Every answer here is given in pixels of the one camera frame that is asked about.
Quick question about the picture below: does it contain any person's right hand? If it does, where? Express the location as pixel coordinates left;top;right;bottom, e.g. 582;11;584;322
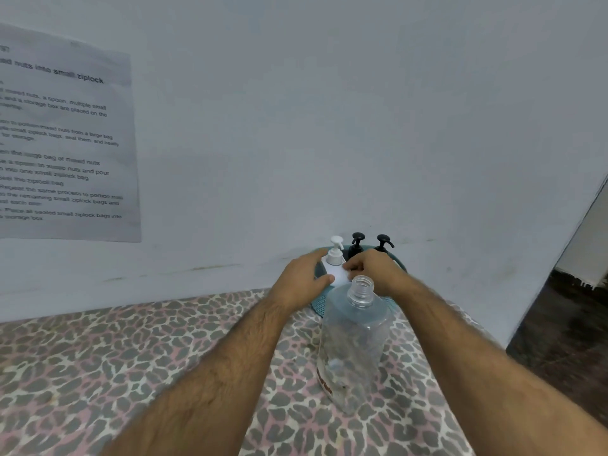
341;249;412;300

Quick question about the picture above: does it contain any person's left hand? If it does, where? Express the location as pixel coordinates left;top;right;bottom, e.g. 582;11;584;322
267;249;336;313

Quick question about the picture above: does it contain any white square soap dispenser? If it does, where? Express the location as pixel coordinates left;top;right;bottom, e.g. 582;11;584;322
320;253;355;288

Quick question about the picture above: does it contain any small white pump head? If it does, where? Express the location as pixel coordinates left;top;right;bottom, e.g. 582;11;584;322
325;235;346;267

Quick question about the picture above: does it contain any transparent bottle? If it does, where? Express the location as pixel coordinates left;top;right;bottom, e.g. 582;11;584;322
315;275;395;417

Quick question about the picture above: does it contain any person's right forearm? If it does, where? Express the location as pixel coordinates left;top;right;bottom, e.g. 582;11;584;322
387;277;608;456

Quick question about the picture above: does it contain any person's left forearm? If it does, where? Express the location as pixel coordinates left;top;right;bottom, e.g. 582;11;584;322
99;296;295;456

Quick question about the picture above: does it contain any teal plastic basket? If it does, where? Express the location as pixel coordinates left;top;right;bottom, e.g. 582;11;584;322
311;246;409;319

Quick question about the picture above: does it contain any leopard print ironing board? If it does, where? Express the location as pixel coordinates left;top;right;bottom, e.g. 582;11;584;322
0;288;493;456

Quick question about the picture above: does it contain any printed paper sheet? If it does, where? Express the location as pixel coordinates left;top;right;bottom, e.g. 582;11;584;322
0;21;143;243

